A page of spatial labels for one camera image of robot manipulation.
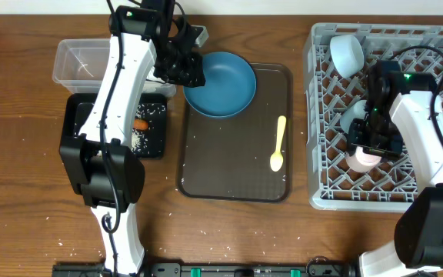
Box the light blue cup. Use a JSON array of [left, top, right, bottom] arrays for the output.
[[340, 100, 367, 134]]

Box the pink cup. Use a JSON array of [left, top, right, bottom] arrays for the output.
[[345, 146, 381, 173]]

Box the dark blue plate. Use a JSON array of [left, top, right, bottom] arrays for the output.
[[184, 52, 257, 118]]

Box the orange carrot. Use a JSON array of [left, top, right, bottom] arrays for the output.
[[133, 118, 149, 131]]

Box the light blue bowl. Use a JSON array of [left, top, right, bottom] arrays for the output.
[[330, 35, 365, 78]]

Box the pile of white rice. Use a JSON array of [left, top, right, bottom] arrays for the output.
[[132, 103, 167, 159]]

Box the yellow plastic spoon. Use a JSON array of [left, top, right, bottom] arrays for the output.
[[270, 115, 287, 172]]

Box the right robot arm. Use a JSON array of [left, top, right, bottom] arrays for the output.
[[343, 60, 443, 276]]

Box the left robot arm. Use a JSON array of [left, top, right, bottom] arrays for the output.
[[59, 1, 206, 276]]

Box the grey dishwasher rack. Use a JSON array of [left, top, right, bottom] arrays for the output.
[[303, 23, 443, 212]]

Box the clear plastic bin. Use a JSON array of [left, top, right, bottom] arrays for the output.
[[53, 34, 176, 99]]

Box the dark brown serving tray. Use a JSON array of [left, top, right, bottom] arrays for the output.
[[177, 63, 293, 203]]

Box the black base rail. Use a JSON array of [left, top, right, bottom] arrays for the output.
[[52, 256, 361, 277]]

